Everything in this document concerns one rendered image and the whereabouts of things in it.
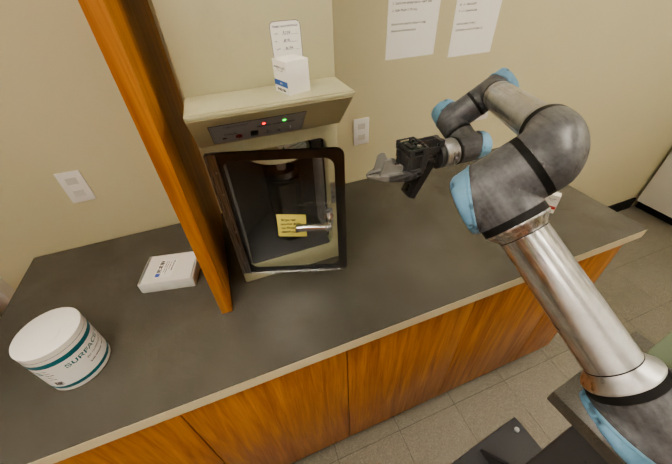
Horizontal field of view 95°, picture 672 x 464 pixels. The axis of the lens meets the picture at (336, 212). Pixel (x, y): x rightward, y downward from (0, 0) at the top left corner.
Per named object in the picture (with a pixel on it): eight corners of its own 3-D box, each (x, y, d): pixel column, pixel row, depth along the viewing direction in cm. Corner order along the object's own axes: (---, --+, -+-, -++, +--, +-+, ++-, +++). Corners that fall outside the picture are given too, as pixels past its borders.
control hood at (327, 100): (198, 144, 67) (182, 97, 61) (337, 119, 75) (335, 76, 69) (199, 168, 59) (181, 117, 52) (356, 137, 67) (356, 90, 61)
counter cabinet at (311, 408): (145, 377, 167) (41, 265, 111) (461, 268, 219) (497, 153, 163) (126, 548, 117) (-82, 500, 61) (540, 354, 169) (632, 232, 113)
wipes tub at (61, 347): (60, 349, 81) (22, 316, 72) (115, 332, 84) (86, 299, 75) (42, 400, 71) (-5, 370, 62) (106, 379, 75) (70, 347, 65)
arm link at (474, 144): (469, 140, 92) (484, 163, 88) (438, 148, 89) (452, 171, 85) (483, 121, 85) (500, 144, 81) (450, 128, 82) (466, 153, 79)
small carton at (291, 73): (276, 90, 62) (271, 58, 59) (296, 85, 65) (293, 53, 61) (289, 96, 59) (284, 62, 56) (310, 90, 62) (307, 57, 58)
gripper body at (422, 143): (393, 139, 79) (433, 131, 82) (390, 169, 84) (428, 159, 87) (409, 152, 73) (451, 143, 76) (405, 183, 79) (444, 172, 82)
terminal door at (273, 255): (246, 271, 93) (207, 152, 68) (347, 267, 93) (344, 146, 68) (245, 274, 92) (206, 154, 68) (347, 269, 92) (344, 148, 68)
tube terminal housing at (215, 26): (236, 232, 115) (153, -29, 67) (319, 211, 123) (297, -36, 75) (245, 282, 96) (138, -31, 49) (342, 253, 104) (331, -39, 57)
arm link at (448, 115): (466, 97, 91) (486, 123, 87) (433, 121, 96) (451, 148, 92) (459, 84, 85) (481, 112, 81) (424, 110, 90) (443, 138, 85)
